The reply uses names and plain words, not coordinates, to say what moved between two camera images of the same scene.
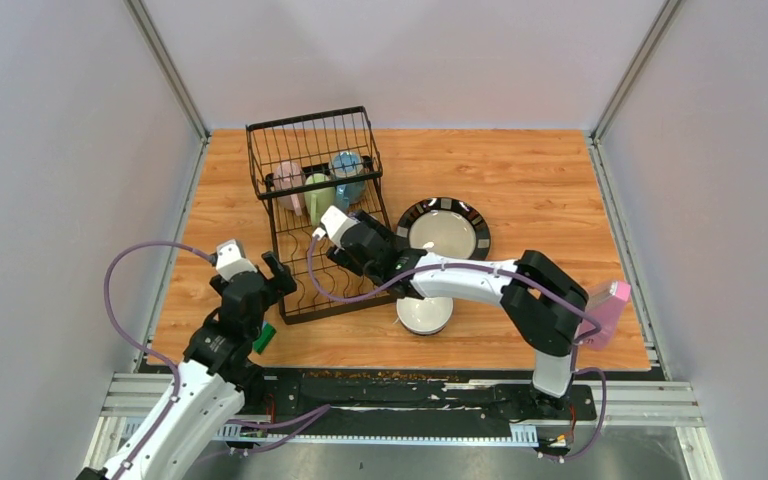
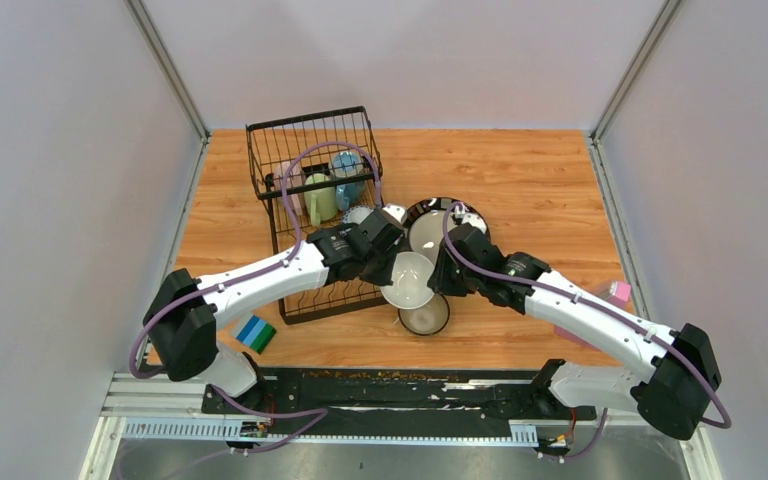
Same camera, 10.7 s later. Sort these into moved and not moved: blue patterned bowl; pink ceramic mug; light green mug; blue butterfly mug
Moved: blue patterned bowl
Not moved: light green mug; blue butterfly mug; pink ceramic mug
